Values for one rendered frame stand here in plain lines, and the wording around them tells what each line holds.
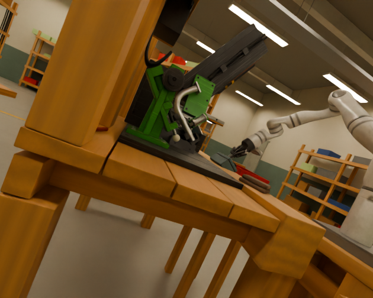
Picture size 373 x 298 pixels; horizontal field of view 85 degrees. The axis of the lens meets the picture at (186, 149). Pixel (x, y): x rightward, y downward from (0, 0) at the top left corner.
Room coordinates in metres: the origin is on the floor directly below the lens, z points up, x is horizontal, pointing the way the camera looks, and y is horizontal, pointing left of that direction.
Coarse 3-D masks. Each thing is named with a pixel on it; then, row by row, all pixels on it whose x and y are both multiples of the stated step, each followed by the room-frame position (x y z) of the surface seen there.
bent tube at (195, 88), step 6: (186, 90) 0.98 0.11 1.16; (192, 90) 0.99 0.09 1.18; (198, 90) 1.00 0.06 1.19; (180, 96) 0.96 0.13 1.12; (174, 102) 0.96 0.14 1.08; (174, 108) 0.95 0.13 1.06; (180, 114) 0.95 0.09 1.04; (180, 120) 0.95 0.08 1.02; (186, 126) 0.96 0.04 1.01; (192, 138) 0.96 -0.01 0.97
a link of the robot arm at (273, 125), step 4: (284, 116) 1.13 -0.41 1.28; (288, 116) 1.10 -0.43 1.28; (272, 120) 1.12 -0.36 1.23; (276, 120) 1.11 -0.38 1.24; (280, 120) 1.10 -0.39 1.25; (284, 120) 1.10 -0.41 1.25; (288, 120) 1.09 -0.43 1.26; (268, 124) 1.13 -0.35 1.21; (272, 124) 1.11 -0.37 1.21; (276, 124) 1.11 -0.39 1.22; (280, 124) 1.12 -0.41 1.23; (288, 124) 1.09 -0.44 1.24; (292, 124) 1.09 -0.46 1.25; (268, 128) 1.14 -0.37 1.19; (272, 128) 1.12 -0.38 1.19; (276, 128) 1.11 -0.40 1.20; (280, 128) 1.12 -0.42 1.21; (272, 132) 1.13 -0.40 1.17
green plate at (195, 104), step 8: (200, 80) 1.05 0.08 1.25; (208, 80) 1.07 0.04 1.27; (200, 88) 1.05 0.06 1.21; (208, 88) 1.06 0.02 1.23; (192, 96) 1.02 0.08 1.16; (200, 96) 1.04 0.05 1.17; (208, 96) 1.06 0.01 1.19; (184, 104) 1.08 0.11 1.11; (192, 104) 1.02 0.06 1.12; (200, 104) 1.04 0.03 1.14; (192, 112) 1.01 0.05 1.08; (200, 112) 1.03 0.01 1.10
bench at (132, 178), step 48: (48, 144) 0.33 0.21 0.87; (96, 144) 0.41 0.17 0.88; (48, 192) 0.38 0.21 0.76; (96, 192) 0.43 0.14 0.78; (144, 192) 0.46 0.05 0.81; (192, 192) 0.40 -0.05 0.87; (240, 192) 0.61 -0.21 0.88; (0, 240) 0.32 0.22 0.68; (48, 240) 0.40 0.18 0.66; (240, 240) 0.55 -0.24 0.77; (0, 288) 0.33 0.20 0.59; (240, 288) 0.55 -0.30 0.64; (288, 288) 0.51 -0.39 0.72
